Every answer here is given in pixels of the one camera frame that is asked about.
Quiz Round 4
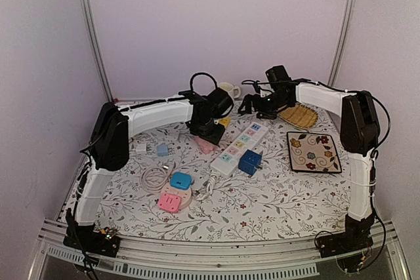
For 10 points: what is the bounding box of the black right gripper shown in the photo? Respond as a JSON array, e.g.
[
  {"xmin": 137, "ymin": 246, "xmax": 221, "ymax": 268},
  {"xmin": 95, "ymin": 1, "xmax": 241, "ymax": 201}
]
[{"xmin": 238, "ymin": 91, "xmax": 290, "ymax": 120}]

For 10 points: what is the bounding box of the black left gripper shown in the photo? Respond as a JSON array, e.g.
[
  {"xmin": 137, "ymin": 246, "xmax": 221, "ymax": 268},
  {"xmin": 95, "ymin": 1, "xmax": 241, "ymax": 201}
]
[{"xmin": 191, "ymin": 117, "xmax": 226, "ymax": 146}]

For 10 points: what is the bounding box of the yellow cube socket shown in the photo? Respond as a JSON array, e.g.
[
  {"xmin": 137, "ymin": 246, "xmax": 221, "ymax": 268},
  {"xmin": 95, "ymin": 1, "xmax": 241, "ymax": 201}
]
[{"xmin": 218, "ymin": 117, "xmax": 231, "ymax": 129}]

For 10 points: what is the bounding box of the pink cube socket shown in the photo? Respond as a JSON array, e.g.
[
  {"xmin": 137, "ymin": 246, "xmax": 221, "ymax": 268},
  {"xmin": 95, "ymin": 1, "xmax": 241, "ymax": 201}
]
[{"xmin": 194, "ymin": 136, "xmax": 220, "ymax": 155}]

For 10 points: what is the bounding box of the dark blue cube socket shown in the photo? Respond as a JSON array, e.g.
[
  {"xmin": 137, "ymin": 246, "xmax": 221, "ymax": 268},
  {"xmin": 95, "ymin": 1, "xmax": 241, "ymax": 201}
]
[{"xmin": 238, "ymin": 150, "xmax": 262, "ymax": 176}]

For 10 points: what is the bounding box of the white multicolour power strip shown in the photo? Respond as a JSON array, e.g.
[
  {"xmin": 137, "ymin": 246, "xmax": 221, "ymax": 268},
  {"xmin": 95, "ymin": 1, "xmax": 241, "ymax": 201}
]
[{"xmin": 210, "ymin": 121, "xmax": 269, "ymax": 178}]

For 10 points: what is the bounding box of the light blue charger plug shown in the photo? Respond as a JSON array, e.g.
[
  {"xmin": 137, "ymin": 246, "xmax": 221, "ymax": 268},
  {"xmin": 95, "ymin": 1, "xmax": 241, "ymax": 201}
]
[{"xmin": 156, "ymin": 144, "xmax": 169, "ymax": 157}]

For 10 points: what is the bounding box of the cyan adapter plug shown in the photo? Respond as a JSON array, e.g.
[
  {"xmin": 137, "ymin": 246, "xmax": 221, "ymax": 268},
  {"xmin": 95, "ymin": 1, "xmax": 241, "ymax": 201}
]
[{"xmin": 169, "ymin": 172, "xmax": 192, "ymax": 190}]

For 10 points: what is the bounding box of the small white charger plug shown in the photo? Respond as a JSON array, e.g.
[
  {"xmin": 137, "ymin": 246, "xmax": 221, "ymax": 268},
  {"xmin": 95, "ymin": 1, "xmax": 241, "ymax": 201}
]
[{"xmin": 135, "ymin": 143, "xmax": 150, "ymax": 155}]

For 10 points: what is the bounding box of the round pink power hub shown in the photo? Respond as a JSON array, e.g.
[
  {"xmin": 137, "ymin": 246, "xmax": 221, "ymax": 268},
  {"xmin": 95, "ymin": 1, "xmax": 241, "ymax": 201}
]
[{"xmin": 161, "ymin": 183, "xmax": 192, "ymax": 210}]

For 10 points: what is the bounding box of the white usb cable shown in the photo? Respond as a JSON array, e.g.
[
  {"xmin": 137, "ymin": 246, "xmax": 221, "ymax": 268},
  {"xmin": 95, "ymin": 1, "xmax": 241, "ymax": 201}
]
[{"xmin": 140, "ymin": 163, "xmax": 177, "ymax": 192}]

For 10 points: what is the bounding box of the pink adapter plug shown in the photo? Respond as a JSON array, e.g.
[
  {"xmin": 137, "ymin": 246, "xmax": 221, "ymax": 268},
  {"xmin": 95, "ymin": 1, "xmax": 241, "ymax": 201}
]
[{"xmin": 157, "ymin": 193, "xmax": 181, "ymax": 213}]

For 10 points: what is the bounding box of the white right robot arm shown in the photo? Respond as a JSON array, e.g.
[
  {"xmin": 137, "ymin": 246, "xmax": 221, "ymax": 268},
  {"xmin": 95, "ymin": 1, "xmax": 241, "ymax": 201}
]
[{"xmin": 238, "ymin": 79, "xmax": 385, "ymax": 258}]

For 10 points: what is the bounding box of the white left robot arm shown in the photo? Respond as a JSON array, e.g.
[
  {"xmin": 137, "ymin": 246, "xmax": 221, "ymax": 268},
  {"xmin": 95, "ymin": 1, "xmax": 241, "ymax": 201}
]
[{"xmin": 63, "ymin": 88, "xmax": 233, "ymax": 257}]

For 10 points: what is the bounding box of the cream ceramic mug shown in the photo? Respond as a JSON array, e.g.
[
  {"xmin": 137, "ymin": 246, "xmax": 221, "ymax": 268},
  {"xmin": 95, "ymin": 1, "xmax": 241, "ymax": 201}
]
[{"xmin": 219, "ymin": 82, "xmax": 242, "ymax": 100}]

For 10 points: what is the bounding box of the yellow woven bamboo tray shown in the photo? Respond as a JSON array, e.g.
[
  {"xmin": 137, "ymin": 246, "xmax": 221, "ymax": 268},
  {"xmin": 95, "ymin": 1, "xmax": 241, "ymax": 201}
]
[{"xmin": 278, "ymin": 103, "xmax": 318, "ymax": 129}]

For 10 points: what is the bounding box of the square floral ceramic plate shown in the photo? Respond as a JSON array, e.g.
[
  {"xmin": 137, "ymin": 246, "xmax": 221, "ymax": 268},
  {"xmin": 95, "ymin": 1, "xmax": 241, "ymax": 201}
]
[{"xmin": 286, "ymin": 132, "xmax": 342, "ymax": 174}]

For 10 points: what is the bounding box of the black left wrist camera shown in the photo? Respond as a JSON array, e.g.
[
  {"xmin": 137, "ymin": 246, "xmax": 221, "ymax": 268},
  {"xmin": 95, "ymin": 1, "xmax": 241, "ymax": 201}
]
[{"xmin": 207, "ymin": 87, "xmax": 234, "ymax": 119}]

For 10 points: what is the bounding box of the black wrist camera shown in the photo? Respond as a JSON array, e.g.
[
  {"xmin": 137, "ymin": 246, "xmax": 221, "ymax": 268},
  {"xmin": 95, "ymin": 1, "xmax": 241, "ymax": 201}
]
[
  {"xmin": 207, "ymin": 87, "xmax": 234, "ymax": 119},
  {"xmin": 265, "ymin": 65, "xmax": 291, "ymax": 90}
]

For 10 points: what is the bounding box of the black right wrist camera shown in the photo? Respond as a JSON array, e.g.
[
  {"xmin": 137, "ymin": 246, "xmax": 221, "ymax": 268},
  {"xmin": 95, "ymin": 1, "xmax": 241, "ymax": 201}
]
[{"xmin": 265, "ymin": 65, "xmax": 291, "ymax": 90}]

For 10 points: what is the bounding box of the white power strip cord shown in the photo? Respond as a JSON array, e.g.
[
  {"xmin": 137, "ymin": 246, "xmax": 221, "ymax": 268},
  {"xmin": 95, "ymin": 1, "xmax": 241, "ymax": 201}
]
[{"xmin": 192, "ymin": 168, "xmax": 219, "ymax": 201}]

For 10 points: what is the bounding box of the right aluminium frame post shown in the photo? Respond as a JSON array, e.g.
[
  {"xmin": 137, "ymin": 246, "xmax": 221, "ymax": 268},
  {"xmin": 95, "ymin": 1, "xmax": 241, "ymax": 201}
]
[{"xmin": 327, "ymin": 0, "xmax": 356, "ymax": 86}]

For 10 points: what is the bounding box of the aluminium frame post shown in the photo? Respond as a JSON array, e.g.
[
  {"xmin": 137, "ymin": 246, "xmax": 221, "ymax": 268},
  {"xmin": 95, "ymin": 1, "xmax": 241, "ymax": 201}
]
[
  {"xmin": 80, "ymin": 0, "xmax": 114, "ymax": 102},
  {"xmin": 327, "ymin": 0, "xmax": 356, "ymax": 86}
]

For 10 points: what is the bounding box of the left aluminium frame post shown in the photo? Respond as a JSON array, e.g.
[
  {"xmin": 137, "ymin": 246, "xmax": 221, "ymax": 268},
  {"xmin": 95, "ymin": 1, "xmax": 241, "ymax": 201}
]
[{"xmin": 80, "ymin": 0, "xmax": 114, "ymax": 102}]

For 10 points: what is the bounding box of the front aluminium rail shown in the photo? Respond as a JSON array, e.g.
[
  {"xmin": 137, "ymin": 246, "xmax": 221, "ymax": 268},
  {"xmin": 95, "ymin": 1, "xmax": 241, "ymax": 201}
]
[{"xmin": 29, "ymin": 217, "xmax": 411, "ymax": 277}]

